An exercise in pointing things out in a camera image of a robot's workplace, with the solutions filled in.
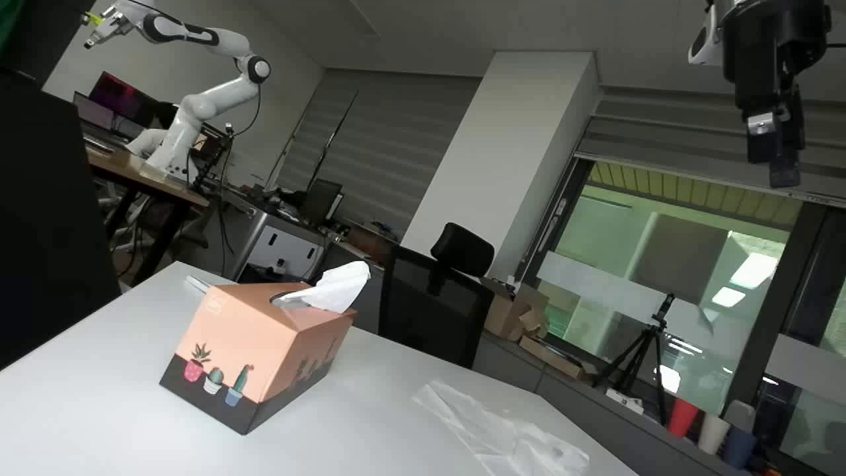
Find red cup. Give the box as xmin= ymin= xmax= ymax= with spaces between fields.
xmin=663 ymin=397 xmax=703 ymax=441

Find silver metal cabinet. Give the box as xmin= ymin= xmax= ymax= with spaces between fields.
xmin=223 ymin=204 xmax=337 ymax=286

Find grey window blinds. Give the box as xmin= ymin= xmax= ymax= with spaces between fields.
xmin=275 ymin=69 xmax=485 ymax=244

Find blue cup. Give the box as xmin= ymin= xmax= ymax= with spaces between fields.
xmin=719 ymin=426 xmax=758 ymax=470

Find small black laptop screen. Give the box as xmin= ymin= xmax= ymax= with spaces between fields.
xmin=298 ymin=178 xmax=347 ymax=225

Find clear plastic bag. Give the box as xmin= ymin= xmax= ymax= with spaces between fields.
xmin=409 ymin=375 xmax=596 ymax=476

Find white cup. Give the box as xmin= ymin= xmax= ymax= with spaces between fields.
xmin=695 ymin=409 xmax=732 ymax=457

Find black partition panel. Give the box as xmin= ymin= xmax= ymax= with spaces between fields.
xmin=0 ymin=65 xmax=123 ymax=371

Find wooden desk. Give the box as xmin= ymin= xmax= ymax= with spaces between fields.
xmin=83 ymin=143 xmax=214 ymax=212

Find dark computer monitor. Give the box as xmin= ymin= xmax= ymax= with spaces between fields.
xmin=72 ymin=69 xmax=179 ymax=138

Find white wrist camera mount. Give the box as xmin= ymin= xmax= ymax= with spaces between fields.
xmin=686 ymin=0 xmax=736 ymax=69

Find flat cardboard box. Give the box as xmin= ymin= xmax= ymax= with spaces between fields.
xmin=519 ymin=335 xmax=587 ymax=383

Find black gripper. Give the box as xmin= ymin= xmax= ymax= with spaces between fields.
xmin=723 ymin=0 xmax=834 ymax=190

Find pink cactus print tissue box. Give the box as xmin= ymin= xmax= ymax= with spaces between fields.
xmin=157 ymin=281 xmax=357 ymax=436

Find black camera tripod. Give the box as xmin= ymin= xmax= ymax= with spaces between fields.
xmin=592 ymin=292 xmax=679 ymax=428

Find open cardboard box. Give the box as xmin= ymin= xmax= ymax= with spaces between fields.
xmin=482 ymin=284 xmax=555 ymax=346

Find black office chair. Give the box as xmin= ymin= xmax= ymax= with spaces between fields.
xmin=380 ymin=219 xmax=498 ymax=371

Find white tissue sheet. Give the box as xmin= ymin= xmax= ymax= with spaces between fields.
xmin=269 ymin=260 xmax=374 ymax=317

